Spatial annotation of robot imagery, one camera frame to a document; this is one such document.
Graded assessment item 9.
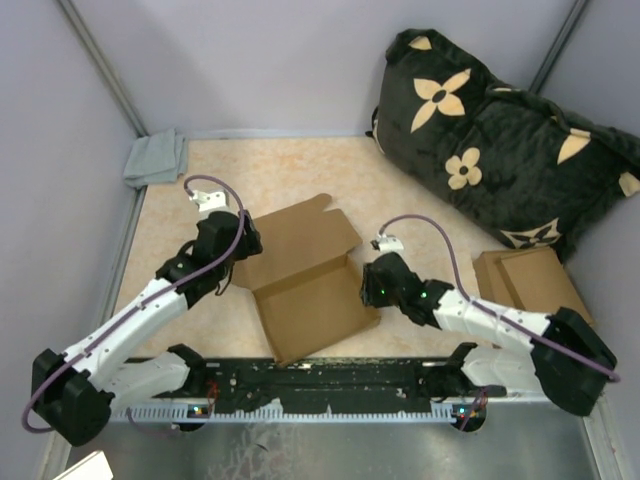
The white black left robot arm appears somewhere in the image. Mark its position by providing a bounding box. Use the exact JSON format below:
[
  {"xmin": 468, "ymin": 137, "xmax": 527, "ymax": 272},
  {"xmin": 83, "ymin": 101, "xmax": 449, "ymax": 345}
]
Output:
[{"xmin": 21, "ymin": 209, "xmax": 263, "ymax": 447}]

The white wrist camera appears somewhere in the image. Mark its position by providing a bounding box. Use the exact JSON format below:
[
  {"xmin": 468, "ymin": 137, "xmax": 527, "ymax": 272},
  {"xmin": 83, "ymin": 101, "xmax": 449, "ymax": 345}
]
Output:
[
  {"xmin": 189, "ymin": 190, "xmax": 229, "ymax": 216},
  {"xmin": 371, "ymin": 234, "xmax": 404, "ymax": 253}
]

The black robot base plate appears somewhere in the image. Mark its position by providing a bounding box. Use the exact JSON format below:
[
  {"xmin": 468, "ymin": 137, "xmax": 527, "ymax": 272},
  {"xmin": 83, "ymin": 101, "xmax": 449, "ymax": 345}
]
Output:
[{"xmin": 164, "ymin": 356, "xmax": 507, "ymax": 434}]

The small folded cardboard box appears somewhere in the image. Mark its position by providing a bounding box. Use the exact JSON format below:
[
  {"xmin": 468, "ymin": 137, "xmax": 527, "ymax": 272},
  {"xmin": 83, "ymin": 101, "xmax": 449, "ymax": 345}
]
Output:
[{"xmin": 494, "ymin": 248, "xmax": 597, "ymax": 324}]

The brown cardboard box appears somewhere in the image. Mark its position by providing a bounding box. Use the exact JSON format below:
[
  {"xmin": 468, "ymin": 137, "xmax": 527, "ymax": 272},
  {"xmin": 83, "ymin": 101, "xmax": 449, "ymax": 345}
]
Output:
[{"xmin": 232, "ymin": 193, "xmax": 380, "ymax": 366}]

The white sheet corner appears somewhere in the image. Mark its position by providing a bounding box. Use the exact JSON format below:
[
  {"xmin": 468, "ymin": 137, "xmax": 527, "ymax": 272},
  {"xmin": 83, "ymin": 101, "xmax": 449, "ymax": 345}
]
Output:
[{"xmin": 54, "ymin": 450, "xmax": 114, "ymax": 480}]

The large folded cardboard box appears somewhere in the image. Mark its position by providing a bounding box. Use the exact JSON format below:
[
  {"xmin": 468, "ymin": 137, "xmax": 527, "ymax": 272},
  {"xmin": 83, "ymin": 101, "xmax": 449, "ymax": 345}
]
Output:
[{"xmin": 472, "ymin": 251, "xmax": 594, "ymax": 326}]

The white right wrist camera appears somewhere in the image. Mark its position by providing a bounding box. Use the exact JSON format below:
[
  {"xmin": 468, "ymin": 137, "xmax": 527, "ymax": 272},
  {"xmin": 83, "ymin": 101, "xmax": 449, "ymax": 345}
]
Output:
[{"xmin": 371, "ymin": 234, "xmax": 404, "ymax": 253}]

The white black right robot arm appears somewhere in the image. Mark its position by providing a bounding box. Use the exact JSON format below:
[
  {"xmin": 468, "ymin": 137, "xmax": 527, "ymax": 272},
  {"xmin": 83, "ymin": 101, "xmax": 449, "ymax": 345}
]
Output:
[{"xmin": 360, "ymin": 252, "xmax": 619, "ymax": 417}]

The white perforated cable duct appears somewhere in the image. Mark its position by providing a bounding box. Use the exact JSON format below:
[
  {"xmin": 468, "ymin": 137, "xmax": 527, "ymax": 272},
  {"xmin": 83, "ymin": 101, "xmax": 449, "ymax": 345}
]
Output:
[{"xmin": 111, "ymin": 400, "xmax": 457, "ymax": 424}]

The grey folded cloth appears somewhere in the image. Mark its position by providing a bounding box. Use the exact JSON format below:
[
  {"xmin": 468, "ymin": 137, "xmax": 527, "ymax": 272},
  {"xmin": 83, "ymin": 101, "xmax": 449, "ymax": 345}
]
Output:
[{"xmin": 123, "ymin": 128, "xmax": 188, "ymax": 189}]

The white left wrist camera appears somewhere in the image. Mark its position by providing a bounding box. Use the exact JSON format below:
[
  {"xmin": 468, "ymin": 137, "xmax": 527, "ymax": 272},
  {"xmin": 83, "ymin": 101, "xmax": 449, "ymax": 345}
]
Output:
[{"xmin": 189, "ymin": 190, "xmax": 229, "ymax": 216}]

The black floral plush pillow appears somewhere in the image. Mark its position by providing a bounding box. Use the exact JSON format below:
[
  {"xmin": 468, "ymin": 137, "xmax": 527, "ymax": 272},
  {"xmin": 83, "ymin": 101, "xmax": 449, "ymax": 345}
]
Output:
[{"xmin": 371, "ymin": 29, "xmax": 639, "ymax": 259}]

